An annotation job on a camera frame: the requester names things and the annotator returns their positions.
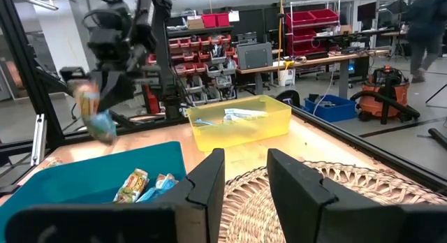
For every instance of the orange brown granola bar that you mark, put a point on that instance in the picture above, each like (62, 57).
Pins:
(53, 162)

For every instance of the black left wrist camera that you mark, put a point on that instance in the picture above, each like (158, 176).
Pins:
(104, 38)

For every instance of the black aluminium table frame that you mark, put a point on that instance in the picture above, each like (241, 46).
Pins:
(384, 154)

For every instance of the silver metal bracket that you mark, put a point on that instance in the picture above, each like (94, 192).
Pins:
(39, 138)

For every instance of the small parts bin rack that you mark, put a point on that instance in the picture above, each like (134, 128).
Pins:
(202, 61)

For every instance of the round wicker tray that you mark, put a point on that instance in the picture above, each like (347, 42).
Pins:
(244, 208)

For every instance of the blue storage crate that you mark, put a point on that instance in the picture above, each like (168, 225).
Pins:
(335, 112)

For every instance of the bright blue granola bar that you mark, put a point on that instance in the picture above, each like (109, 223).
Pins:
(206, 123)

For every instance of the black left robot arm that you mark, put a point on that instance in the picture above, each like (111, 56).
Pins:
(162, 44)

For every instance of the blue plastic bin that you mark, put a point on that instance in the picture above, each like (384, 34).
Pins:
(70, 180)

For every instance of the person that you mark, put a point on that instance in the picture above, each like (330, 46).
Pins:
(424, 26)

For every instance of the brown cardboard box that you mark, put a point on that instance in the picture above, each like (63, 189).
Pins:
(195, 23)

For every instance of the white bucket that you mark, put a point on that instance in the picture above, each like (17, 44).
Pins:
(286, 77)

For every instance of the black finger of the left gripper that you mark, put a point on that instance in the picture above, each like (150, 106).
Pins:
(74, 86)
(115, 89)

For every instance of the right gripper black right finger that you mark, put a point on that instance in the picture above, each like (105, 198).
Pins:
(300, 201)

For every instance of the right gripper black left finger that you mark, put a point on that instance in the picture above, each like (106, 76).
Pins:
(195, 201)

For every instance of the grey equipment box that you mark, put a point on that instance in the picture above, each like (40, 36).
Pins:
(255, 56)

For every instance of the red storage bin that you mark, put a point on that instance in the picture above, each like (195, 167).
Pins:
(223, 19)
(209, 21)

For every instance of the green brown granola bar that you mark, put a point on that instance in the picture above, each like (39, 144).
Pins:
(132, 185)

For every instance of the long wooden workbench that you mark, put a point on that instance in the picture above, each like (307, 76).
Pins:
(314, 61)

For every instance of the black floor tube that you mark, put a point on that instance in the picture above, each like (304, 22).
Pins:
(438, 138)

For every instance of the yellow translucent plastic bin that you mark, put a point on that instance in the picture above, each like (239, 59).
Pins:
(244, 134)

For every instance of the orange shop vacuum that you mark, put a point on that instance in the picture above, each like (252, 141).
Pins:
(380, 100)

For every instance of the blue brown granola bar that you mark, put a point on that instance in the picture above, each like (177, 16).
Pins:
(99, 126)

